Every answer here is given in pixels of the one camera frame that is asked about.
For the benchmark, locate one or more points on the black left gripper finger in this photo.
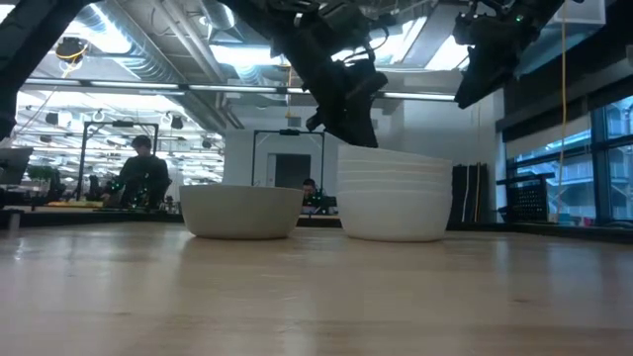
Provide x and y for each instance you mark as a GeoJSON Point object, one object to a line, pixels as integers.
{"type": "Point", "coordinates": [363, 126]}
{"type": "Point", "coordinates": [334, 128]}

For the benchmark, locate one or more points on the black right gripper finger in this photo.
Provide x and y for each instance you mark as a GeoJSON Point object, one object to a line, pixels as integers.
{"type": "Point", "coordinates": [497, 76]}
{"type": "Point", "coordinates": [470, 89]}

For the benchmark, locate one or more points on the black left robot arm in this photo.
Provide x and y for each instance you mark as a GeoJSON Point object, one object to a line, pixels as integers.
{"type": "Point", "coordinates": [29, 49]}

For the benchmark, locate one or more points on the seated person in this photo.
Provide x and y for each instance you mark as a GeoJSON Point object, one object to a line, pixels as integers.
{"type": "Point", "coordinates": [314, 195]}

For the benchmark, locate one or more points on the black panels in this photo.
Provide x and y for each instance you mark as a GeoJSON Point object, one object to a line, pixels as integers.
{"type": "Point", "coordinates": [470, 193]}

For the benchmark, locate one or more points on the black perforated crate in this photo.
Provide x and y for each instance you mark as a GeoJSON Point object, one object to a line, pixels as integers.
{"type": "Point", "coordinates": [526, 200]}

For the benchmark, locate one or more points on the long ceiling light bar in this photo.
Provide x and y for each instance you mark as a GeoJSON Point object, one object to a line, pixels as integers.
{"type": "Point", "coordinates": [148, 85]}

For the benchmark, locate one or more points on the standing person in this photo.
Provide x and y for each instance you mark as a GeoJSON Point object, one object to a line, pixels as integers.
{"type": "Point", "coordinates": [143, 175]}

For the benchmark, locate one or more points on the dark background table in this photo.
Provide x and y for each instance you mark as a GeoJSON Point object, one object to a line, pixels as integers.
{"type": "Point", "coordinates": [99, 216]}

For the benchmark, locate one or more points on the grey monitor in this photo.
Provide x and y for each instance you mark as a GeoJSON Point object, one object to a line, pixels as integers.
{"type": "Point", "coordinates": [14, 165]}

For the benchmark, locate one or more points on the black frame stand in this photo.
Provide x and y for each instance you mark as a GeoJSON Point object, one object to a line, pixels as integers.
{"type": "Point", "coordinates": [289, 132]}
{"type": "Point", "coordinates": [121, 123]}

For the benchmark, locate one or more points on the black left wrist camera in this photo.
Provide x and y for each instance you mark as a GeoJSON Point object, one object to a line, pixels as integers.
{"type": "Point", "coordinates": [346, 17]}

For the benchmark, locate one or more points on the silver ceiling duct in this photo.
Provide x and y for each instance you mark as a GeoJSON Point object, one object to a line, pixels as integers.
{"type": "Point", "coordinates": [217, 12]}

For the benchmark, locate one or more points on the black ceiling dome camera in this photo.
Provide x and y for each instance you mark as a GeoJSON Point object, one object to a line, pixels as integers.
{"type": "Point", "coordinates": [71, 48]}

